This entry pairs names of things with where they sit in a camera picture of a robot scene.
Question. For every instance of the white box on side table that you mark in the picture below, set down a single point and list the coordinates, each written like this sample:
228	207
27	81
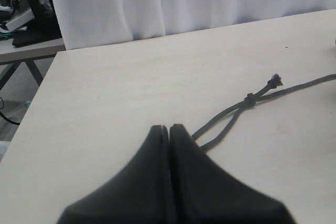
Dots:
20	19

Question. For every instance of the white curtain backdrop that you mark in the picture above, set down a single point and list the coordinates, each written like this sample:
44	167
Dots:
89	23

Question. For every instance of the grey side table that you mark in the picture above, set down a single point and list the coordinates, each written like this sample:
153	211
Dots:
12	57

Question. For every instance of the black monitor stand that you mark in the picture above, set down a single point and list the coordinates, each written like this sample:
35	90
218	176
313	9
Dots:
44	27

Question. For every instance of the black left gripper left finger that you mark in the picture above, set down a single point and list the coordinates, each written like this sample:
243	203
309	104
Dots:
139	193

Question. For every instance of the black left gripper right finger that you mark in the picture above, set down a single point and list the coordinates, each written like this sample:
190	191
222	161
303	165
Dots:
205	193

